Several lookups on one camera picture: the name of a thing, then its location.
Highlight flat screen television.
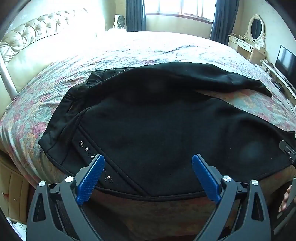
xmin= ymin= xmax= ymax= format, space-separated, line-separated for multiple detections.
xmin=274 ymin=45 xmax=296 ymax=80

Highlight black pants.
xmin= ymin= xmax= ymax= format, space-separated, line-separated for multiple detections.
xmin=38 ymin=62 xmax=296 ymax=202

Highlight window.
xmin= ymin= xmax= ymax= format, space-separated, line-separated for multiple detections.
xmin=144 ymin=0 xmax=216 ymax=24

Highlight person's right hand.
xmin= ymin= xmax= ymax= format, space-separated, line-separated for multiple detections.
xmin=279 ymin=185 xmax=292 ymax=213

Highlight floral bedspread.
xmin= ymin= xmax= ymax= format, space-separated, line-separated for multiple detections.
xmin=0 ymin=30 xmax=296 ymax=232

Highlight dark blue curtain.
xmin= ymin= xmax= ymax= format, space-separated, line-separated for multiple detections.
xmin=125 ymin=0 xmax=147 ymax=32
xmin=209 ymin=0 xmax=242 ymax=44

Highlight oval vanity mirror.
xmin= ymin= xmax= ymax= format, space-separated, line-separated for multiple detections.
xmin=244 ymin=13 xmax=266 ymax=49

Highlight cream bedside cabinet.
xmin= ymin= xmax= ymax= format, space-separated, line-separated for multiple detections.
xmin=0 ymin=152 xmax=30 ymax=224

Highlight white television stand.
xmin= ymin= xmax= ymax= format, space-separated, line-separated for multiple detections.
xmin=255 ymin=59 xmax=296 ymax=107

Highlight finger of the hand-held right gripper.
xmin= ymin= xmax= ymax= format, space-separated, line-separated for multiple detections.
xmin=279 ymin=140 xmax=296 ymax=166

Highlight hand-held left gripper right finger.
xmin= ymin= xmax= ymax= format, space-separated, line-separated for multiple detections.
xmin=191 ymin=153 xmax=272 ymax=241

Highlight white fan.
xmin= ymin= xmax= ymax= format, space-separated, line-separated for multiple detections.
xmin=114 ymin=14 xmax=127 ymax=30

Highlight cream dressing table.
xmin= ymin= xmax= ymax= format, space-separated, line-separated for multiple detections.
xmin=228 ymin=34 xmax=266 ymax=65

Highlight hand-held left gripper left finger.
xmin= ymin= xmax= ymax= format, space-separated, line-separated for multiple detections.
xmin=26 ymin=154 xmax=105 ymax=241

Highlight cream tufted headboard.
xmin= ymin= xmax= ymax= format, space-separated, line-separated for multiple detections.
xmin=0 ymin=8 xmax=97 ymax=98

